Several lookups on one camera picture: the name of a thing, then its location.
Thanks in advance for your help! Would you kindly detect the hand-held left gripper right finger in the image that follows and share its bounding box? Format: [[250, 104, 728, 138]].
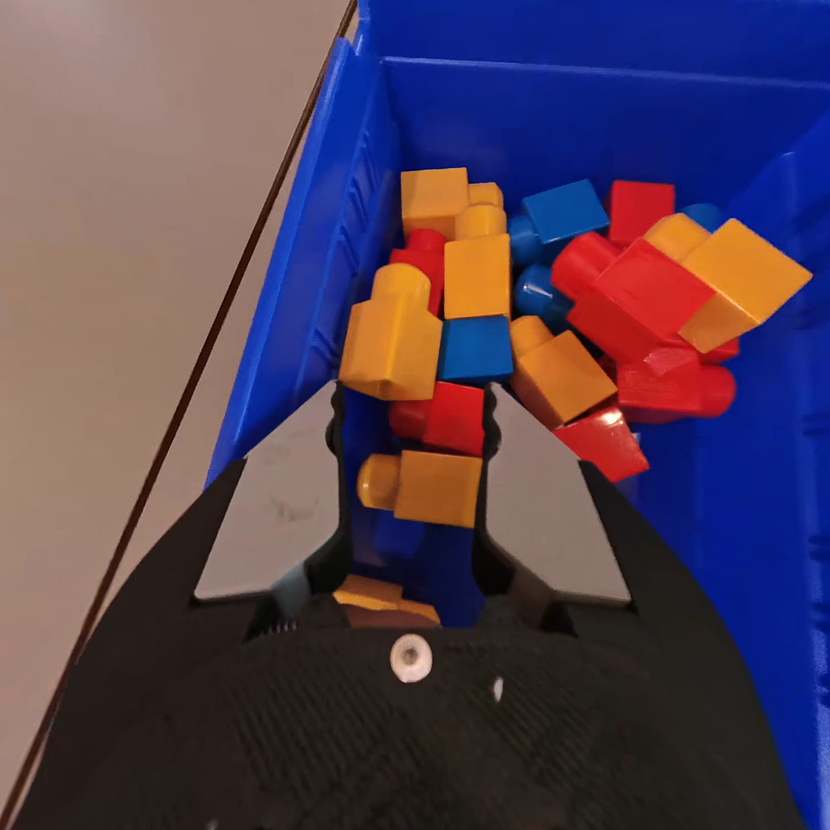
[[472, 383, 633, 623]]

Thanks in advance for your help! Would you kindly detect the pile of mega blocks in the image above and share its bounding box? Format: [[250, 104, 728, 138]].
[[332, 167, 814, 629]]

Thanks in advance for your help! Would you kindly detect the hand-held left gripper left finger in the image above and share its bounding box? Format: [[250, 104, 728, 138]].
[[193, 381, 355, 613]]

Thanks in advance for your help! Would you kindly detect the blue plastic bin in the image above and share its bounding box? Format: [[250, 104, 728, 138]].
[[204, 0, 830, 830]]

